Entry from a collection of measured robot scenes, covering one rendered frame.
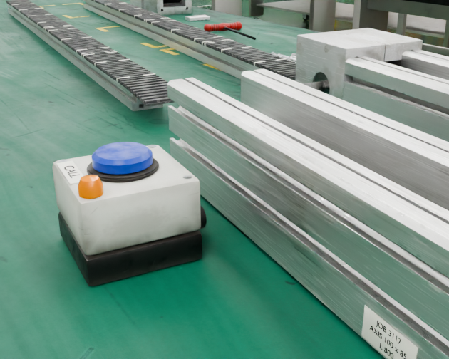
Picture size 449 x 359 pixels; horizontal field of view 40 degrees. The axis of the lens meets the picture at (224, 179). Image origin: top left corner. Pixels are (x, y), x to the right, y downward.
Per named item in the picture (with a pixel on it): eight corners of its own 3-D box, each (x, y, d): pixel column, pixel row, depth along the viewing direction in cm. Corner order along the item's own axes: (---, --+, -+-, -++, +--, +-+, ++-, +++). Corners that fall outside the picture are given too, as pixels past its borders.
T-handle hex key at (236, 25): (202, 32, 126) (202, 23, 125) (239, 29, 129) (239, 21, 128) (234, 45, 113) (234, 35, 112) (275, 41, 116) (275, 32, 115)
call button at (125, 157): (86, 172, 42) (84, 144, 42) (142, 162, 44) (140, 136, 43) (103, 193, 39) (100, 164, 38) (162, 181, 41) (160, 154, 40)
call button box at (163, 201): (60, 236, 45) (50, 155, 43) (181, 209, 49) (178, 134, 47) (88, 289, 39) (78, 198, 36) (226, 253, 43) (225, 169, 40)
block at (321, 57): (276, 120, 71) (278, 36, 67) (362, 105, 76) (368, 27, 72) (320, 143, 64) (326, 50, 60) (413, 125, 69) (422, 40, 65)
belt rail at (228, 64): (83, 8, 162) (83, -4, 160) (98, 6, 163) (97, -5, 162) (268, 92, 82) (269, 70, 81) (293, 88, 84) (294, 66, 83)
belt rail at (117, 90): (8, 13, 154) (6, 0, 153) (25, 11, 156) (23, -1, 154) (132, 111, 75) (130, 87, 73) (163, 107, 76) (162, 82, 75)
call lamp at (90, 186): (75, 191, 38) (73, 173, 38) (100, 186, 39) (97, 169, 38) (82, 200, 37) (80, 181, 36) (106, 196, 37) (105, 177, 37)
